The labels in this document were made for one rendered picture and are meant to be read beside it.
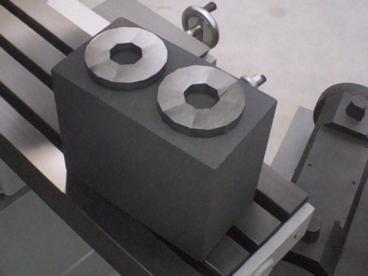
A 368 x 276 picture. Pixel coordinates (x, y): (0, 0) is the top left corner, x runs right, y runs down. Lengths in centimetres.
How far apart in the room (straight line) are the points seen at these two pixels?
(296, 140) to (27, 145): 90
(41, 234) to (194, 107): 65
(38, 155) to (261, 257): 32
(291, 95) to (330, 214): 108
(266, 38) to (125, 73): 186
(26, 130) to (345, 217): 67
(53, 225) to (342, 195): 59
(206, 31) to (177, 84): 84
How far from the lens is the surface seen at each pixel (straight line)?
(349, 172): 131
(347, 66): 245
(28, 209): 111
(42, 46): 99
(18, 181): 100
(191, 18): 149
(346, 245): 123
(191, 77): 64
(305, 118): 165
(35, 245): 123
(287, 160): 154
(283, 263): 115
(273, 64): 237
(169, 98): 62
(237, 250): 75
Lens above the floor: 159
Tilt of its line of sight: 50 degrees down
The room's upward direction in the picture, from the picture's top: 4 degrees clockwise
